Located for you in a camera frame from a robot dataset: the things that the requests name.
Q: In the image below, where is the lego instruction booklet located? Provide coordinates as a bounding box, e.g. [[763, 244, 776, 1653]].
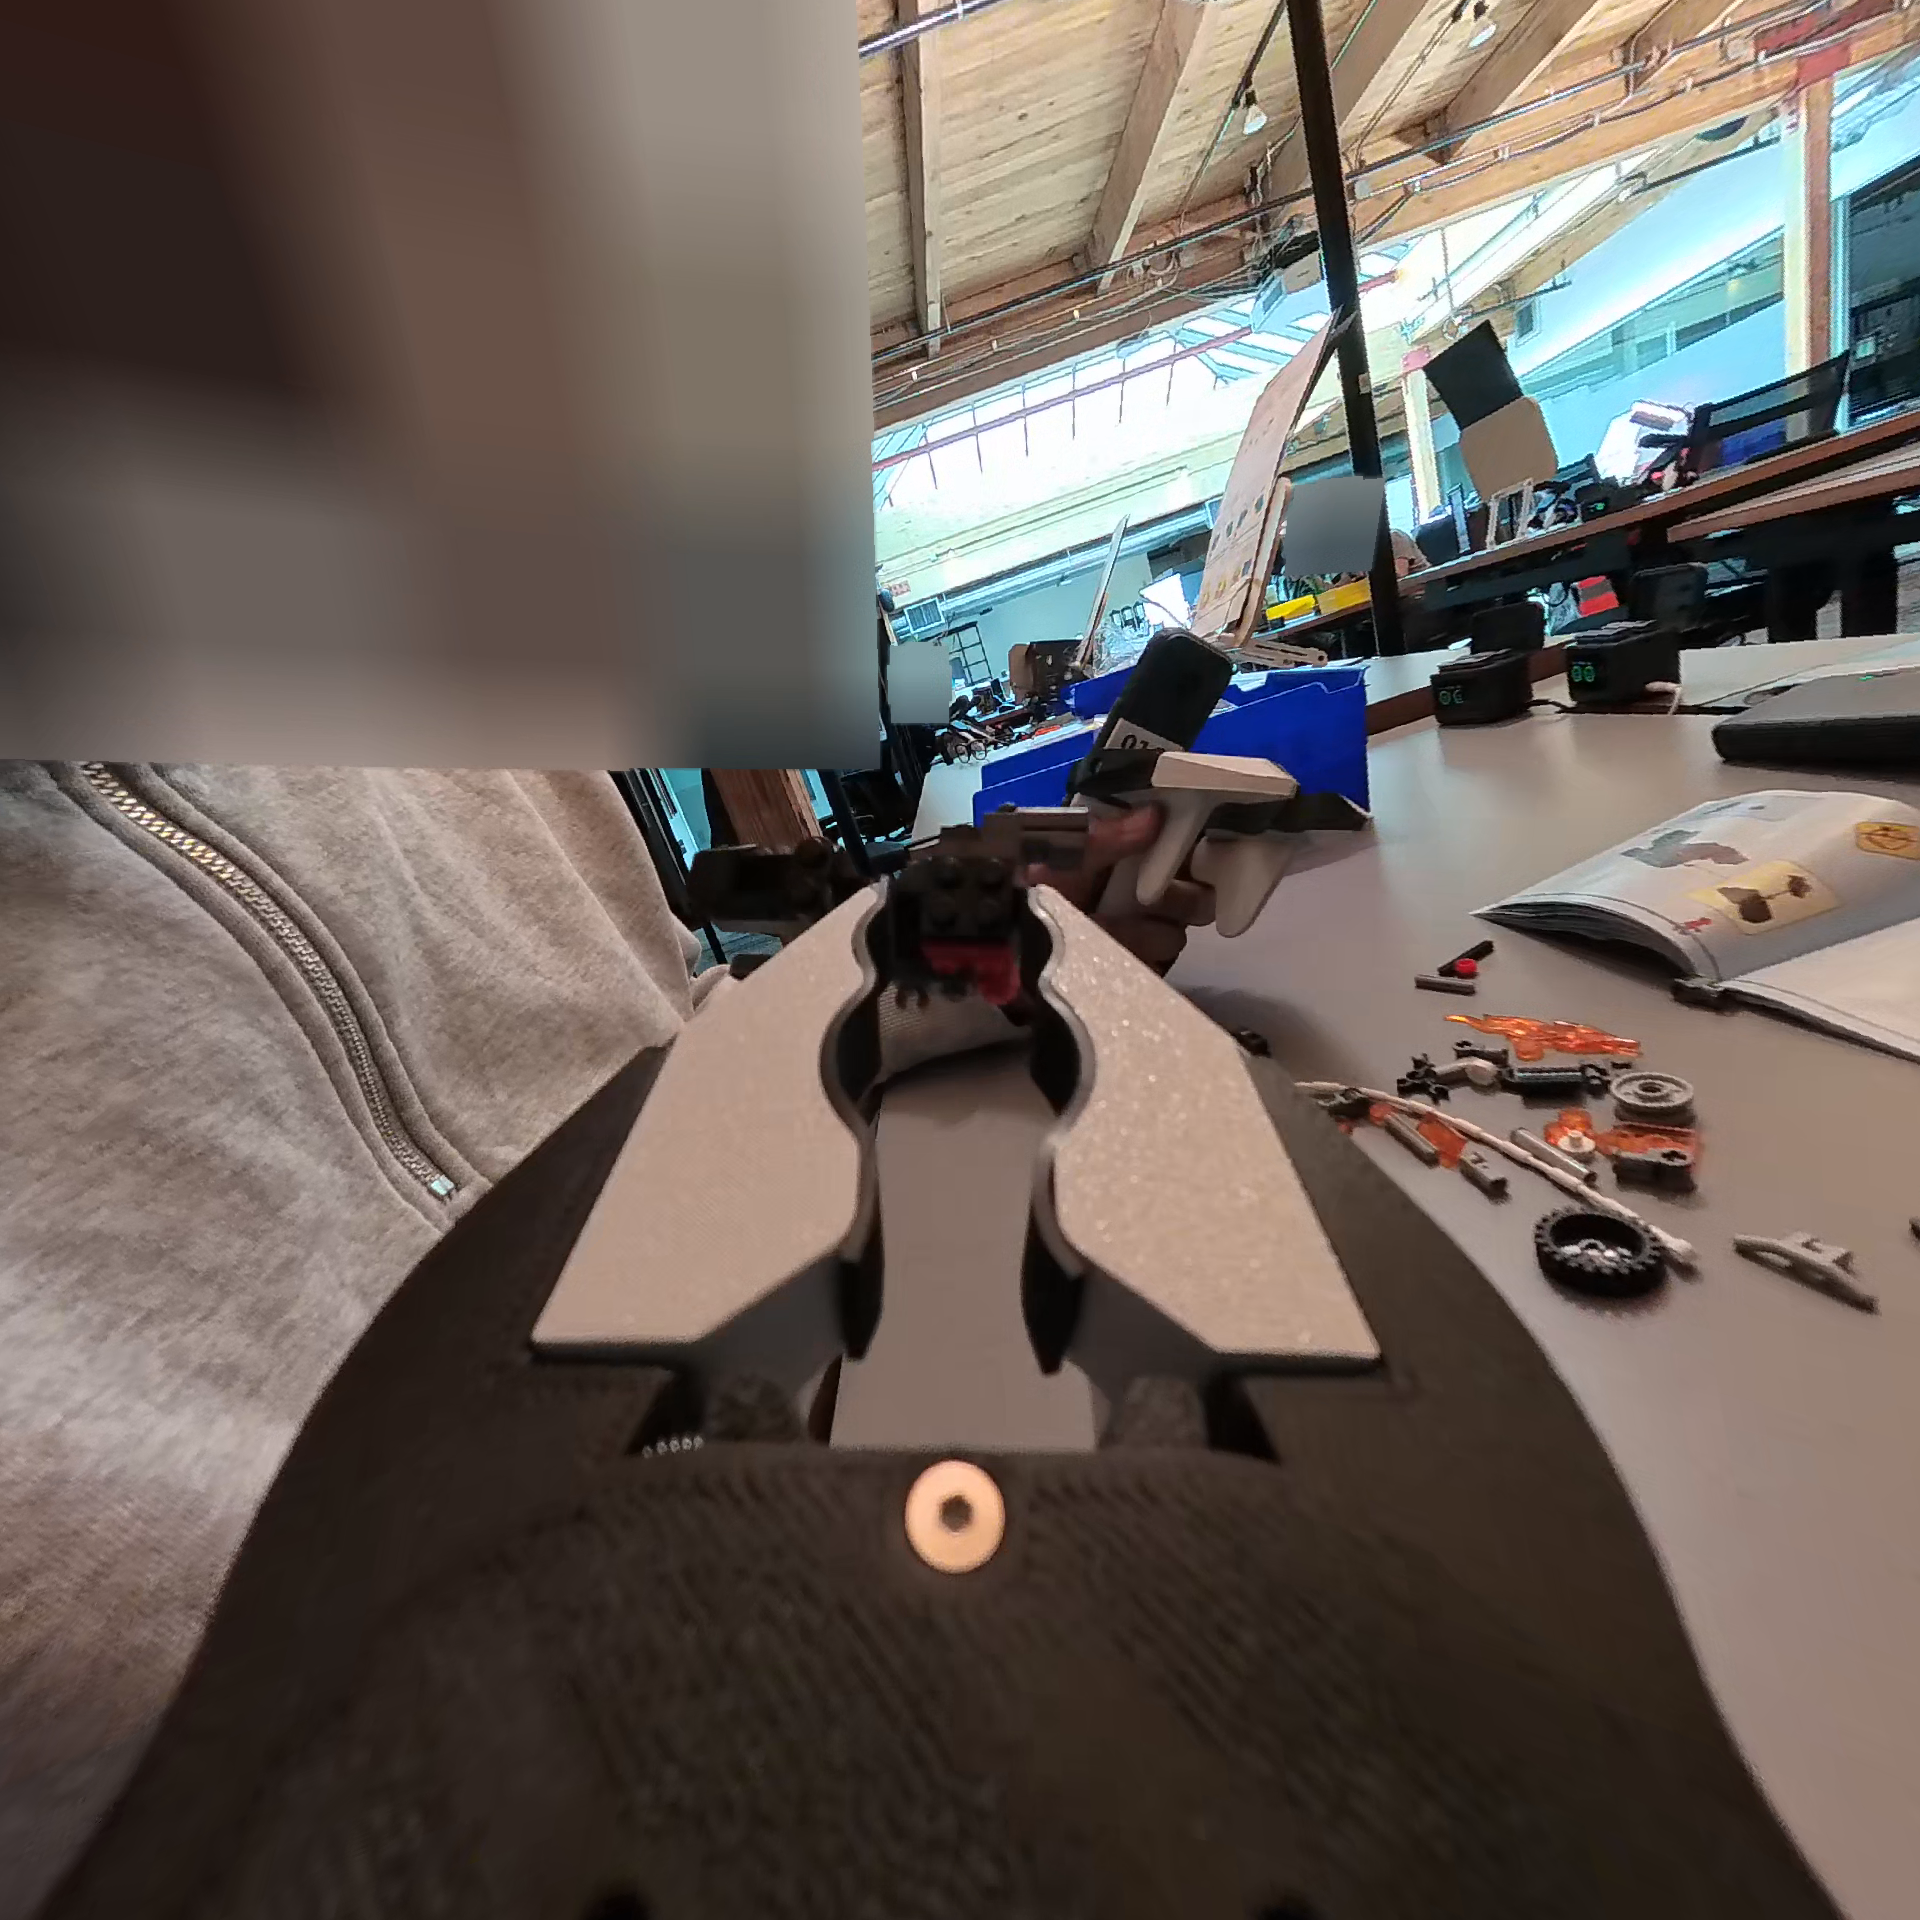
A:
[[1472, 790, 1920, 1058]]

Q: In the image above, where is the cardboard display board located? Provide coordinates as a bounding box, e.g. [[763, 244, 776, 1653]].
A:
[[1190, 323, 1336, 646]]

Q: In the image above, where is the black lego tyre wheel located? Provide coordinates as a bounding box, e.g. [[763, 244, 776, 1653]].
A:
[[1534, 1206, 1659, 1298]]

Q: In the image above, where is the black laptop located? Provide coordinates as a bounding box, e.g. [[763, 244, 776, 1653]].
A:
[[1711, 668, 1920, 770]]

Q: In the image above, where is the black red lego assembly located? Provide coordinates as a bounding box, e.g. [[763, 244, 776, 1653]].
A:
[[885, 838, 1052, 1014]]

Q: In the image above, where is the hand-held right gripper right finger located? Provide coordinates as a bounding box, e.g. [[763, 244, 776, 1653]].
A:
[[1024, 885, 1385, 1376]]

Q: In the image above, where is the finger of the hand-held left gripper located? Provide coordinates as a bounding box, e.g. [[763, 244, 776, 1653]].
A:
[[971, 803, 1096, 875]]

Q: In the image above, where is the black steel pillar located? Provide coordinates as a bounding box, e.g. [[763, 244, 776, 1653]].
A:
[[1287, 0, 1404, 655]]

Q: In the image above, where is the orange transparent flame piece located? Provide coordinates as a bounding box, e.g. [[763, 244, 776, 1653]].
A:
[[1544, 1106, 1705, 1172]]

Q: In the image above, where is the person's left hand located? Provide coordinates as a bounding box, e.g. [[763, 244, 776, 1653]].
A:
[[1079, 803, 1220, 975]]

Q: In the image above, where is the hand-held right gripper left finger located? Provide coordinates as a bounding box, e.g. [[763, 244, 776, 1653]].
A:
[[528, 882, 902, 1374]]

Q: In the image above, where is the blue plastic bin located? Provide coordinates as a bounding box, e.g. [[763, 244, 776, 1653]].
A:
[[983, 668, 1369, 818]]

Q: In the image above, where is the orange transparent blade piece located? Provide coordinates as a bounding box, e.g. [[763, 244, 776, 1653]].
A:
[[1446, 1012, 1644, 1064]]

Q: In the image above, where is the white flexible lego hose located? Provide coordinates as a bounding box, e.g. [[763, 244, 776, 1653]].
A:
[[1296, 1078, 1696, 1261]]

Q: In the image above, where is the black charger box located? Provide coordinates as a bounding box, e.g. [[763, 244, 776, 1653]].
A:
[[1564, 621, 1683, 707], [1430, 646, 1548, 730]]

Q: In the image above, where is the person's grey zip hoodie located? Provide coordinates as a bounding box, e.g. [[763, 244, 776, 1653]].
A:
[[0, 762, 721, 1920]]

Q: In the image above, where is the grey angled lego piece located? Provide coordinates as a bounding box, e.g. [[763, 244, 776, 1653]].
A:
[[1735, 1230, 1881, 1312]]

